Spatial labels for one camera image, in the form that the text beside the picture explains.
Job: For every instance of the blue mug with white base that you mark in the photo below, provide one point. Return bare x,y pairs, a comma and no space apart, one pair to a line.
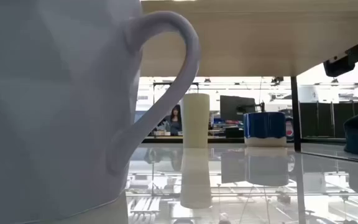
264,124

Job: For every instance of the lavender grey ceramic mug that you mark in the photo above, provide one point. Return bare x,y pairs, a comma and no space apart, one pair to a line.
42,109

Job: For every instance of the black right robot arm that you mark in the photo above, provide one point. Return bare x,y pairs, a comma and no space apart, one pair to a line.
337,68

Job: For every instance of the person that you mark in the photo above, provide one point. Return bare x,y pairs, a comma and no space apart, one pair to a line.
176,121

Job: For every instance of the tall cream cup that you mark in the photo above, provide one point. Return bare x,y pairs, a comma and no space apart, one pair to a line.
195,121

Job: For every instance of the black computer monitor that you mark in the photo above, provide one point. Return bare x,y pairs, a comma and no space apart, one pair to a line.
236,107

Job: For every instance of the wooden tray board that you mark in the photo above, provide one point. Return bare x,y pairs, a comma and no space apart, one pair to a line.
244,37

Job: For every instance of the red bin rack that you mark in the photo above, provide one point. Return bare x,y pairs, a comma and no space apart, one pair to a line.
290,129

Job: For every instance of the dark room partition panels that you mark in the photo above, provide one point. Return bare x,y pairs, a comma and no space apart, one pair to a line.
331,119

